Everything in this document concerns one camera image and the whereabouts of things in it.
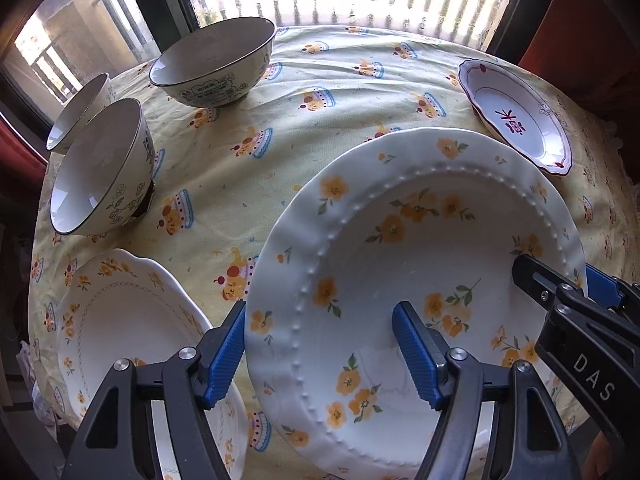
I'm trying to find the red curtain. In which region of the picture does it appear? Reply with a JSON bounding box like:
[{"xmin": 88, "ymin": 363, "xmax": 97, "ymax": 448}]
[
  {"xmin": 0, "ymin": 110, "xmax": 49, "ymax": 173},
  {"xmin": 517, "ymin": 0, "xmax": 640, "ymax": 123}
]

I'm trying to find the medium floral bowl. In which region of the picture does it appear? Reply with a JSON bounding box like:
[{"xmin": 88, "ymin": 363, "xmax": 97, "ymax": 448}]
[{"xmin": 49, "ymin": 97, "xmax": 157, "ymax": 237}]

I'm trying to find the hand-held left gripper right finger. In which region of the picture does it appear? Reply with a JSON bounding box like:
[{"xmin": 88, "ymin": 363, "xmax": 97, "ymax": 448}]
[{"xmin": 392, "ymin": 301, "xmax": 571, "ymax": 480}]

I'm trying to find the red rimmed white plate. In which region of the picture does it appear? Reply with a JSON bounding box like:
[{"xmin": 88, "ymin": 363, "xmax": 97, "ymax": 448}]
[{"xmin": 457, "ymin": 58, "xmax": 572, "ymax": 178}]

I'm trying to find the small white bowl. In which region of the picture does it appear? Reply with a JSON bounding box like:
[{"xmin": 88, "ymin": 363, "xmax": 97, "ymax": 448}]
[{"xmin": 46, "ymin": 72, "xmax": 115, "ymax": 154}]

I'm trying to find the balcony railing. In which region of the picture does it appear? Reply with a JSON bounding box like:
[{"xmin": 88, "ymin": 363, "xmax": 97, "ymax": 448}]
[{"xmin": 177, "ymin": 0, "xmax": 523, "ymax": 51}]

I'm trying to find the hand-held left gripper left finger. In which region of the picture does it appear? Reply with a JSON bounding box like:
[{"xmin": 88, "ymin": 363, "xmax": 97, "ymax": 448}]
[{"xmin": 60, "ymin": 300, "xmax": 248, "ymax": 480}]

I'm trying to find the large yellow floral plate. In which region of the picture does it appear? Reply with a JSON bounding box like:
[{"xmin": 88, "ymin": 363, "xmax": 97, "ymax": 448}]
[{"xmin": 246, "ymin": 127, "xmax": 589, "ymax": 479}]

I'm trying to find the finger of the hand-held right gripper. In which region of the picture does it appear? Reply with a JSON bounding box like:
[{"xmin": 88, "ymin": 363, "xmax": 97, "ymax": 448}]
[
  {"xmin": 584, "ymin": 263, "xmax": 640, "ymax": 314},
  {"xmin": 511, "ymin": 254, "xmax": 587, "ymax": 312}
]

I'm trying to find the black window frame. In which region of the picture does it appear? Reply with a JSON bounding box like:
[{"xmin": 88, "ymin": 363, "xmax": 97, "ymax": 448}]
[{"xmin": 0, "ymin": 0, "xmax": 566, "ymax": 131}]

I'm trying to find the scalloped yellow floral plate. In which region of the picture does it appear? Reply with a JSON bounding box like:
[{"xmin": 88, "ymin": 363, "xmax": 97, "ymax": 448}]
[{"xmin": 55, "ymin": 247, "xmax": 251, "ymax": 480}]

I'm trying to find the yellow printed tablecloth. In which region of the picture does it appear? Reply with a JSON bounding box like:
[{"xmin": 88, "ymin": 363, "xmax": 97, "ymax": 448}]
[{"xmin": 27, "ymin": 25, "xmax": 632, "ymax": 480}]

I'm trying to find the large dark rimmed bowl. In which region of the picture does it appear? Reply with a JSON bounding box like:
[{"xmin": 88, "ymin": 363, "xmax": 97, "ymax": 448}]
[{"xmin": 148, "ymin": 16, "xmax": 277, "ymax": 109}]

